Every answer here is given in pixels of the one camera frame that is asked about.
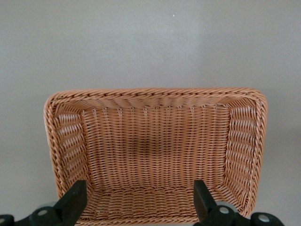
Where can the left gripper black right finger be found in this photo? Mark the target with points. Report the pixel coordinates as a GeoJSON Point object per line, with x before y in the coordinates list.
{"type": "Point", "coordinates": [204, 204]}

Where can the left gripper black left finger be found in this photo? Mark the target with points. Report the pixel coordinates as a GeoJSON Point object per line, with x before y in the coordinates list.
{"type": "Point", "coordinates": [68, 202]}

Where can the brown wicker basket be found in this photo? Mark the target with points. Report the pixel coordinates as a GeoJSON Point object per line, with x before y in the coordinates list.
{"type": "Point", "coordinates": [152, 146]}

